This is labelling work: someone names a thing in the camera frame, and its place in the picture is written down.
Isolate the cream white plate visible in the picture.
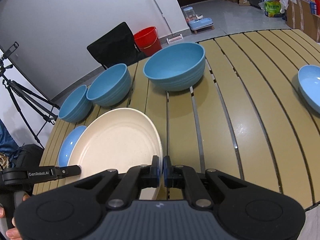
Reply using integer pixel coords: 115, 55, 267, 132
66, 108, 163, 184

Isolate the small blue bowl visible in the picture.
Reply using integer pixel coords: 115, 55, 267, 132
58, 85, 93, 123

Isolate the medium blue bowl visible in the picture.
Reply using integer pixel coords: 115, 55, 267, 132
86, 63, 131, 107

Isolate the large blue bowl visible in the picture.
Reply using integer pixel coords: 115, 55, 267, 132
143, 42, 206, 92

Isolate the person's left hand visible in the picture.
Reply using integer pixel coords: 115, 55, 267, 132
1, 190, 30, 239

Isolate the small blue saucer plate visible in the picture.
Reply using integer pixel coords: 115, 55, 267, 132
58, 125, 87, 167

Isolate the white mop with pole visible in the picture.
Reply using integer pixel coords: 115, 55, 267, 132
153, 0, 183, 44

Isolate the red plastic bucket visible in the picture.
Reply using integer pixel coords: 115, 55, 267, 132
134, 27, 162, 56

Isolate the black folding chair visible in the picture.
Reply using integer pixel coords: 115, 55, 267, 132
87, 22, 147, 69

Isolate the blue pet feeder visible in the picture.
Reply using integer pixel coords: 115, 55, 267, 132
182, 7, 215, 34

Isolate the green yellow bag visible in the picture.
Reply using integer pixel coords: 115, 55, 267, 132
264, 1, 283, 17

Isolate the large cardboard box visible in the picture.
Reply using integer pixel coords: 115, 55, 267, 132
286, 0, 319, 43

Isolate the black camera tripod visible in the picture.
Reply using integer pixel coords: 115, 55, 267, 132
1, 41, 60, 149

